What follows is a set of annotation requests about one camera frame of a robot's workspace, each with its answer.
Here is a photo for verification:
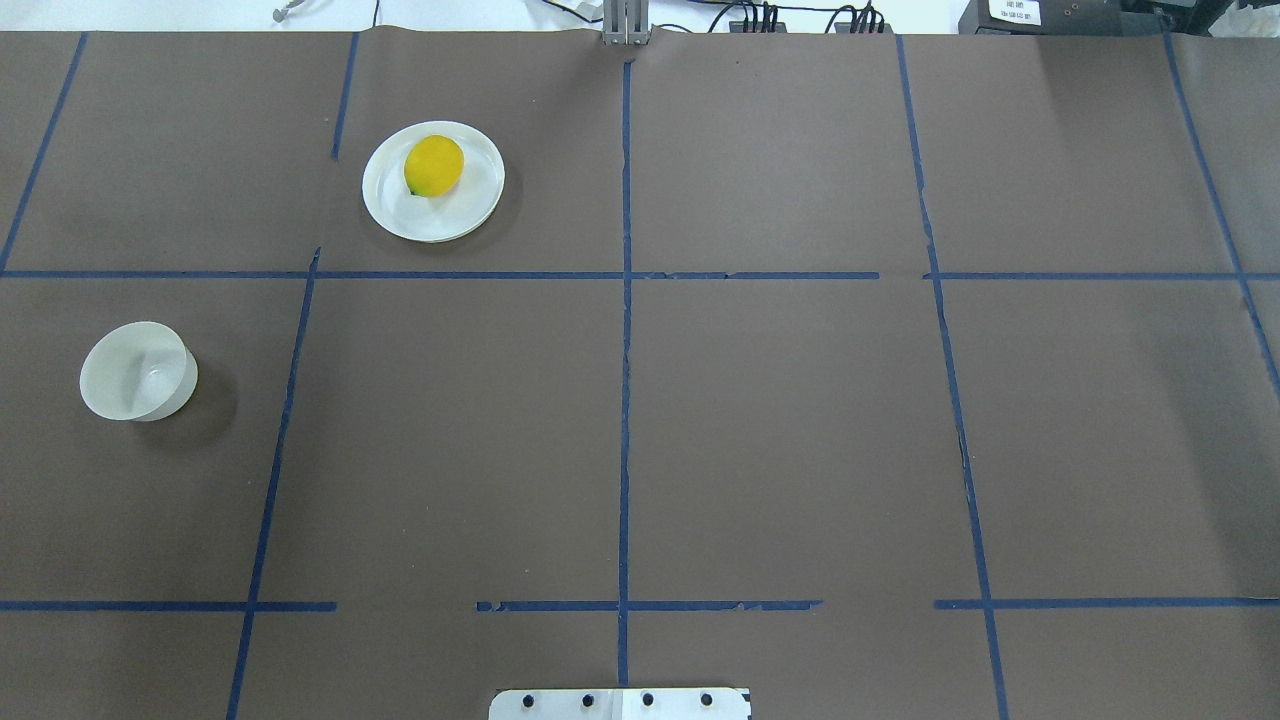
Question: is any yellow lemon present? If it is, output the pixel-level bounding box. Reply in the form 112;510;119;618
402;135;465;197

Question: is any white round plate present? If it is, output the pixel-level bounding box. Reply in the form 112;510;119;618
362;120;506;243

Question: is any white plastic bowl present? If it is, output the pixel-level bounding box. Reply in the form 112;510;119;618
79;322;198;421

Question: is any brown paper table cover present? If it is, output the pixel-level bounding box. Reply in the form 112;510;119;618
3;27;1277;719

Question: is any black power strip left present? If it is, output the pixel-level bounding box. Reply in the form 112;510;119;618
727;1;787;35

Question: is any black power strip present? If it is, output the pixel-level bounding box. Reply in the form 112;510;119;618
824;1;892;35
727;1;787;35

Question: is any black power strip right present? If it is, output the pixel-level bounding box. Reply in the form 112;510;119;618
824;1;892;35

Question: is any black box with label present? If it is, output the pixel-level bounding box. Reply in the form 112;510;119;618
957;1;1167;37

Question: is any grey metal bracket post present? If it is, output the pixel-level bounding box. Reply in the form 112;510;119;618
602;0;653;46

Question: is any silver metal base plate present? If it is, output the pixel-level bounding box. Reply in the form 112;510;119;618
488;687;753;719

